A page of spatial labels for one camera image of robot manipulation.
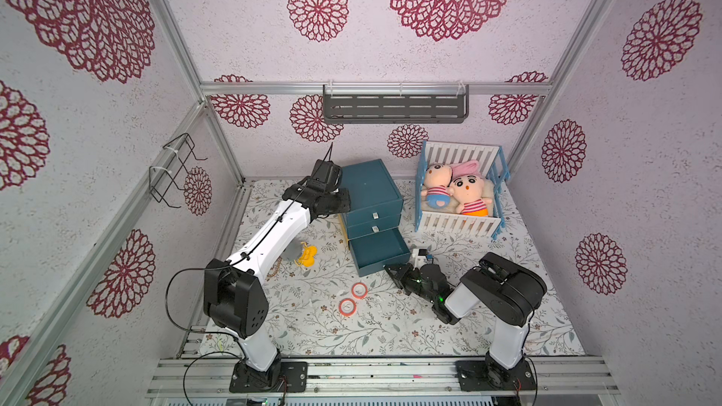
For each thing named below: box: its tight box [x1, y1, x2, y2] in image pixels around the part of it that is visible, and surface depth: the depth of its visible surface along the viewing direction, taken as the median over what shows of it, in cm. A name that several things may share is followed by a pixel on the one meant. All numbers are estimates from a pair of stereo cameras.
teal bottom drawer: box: [348, 226, 412, 278], surface depth 94 cm
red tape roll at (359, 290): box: [351, 281, 369, 300], surface depth 91 cm
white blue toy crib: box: [414, 140, 511, 241], surface depth 105 cm
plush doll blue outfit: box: [421, 162, 454, 209], surface depth 105 cm
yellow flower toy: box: [298, 241, 319, 267], surface depth 99 cm
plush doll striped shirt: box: [447, 174, 493, 217], surface depth 101 cm
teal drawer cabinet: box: [338, 158, 411, 265], surface depth 93 cm
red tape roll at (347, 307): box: [338, 297, 358, 317], surface depth 87 cm
